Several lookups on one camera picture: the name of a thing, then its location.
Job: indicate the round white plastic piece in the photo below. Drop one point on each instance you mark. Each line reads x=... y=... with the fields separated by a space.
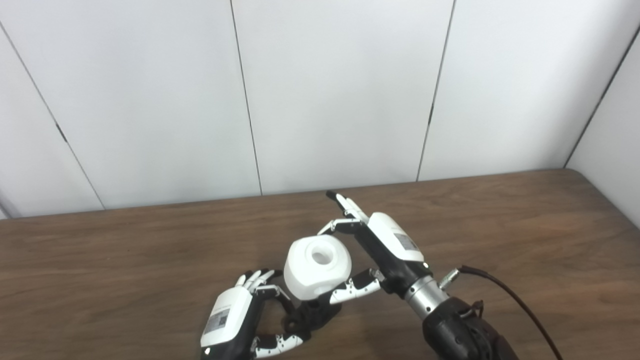
x=310 y=275

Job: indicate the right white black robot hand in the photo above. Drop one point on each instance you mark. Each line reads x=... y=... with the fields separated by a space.
x=392 y=245

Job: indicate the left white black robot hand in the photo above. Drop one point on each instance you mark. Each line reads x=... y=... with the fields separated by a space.
x=225 y=315

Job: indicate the black plastic holder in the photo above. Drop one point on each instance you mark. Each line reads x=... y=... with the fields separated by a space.
x=310 y=315

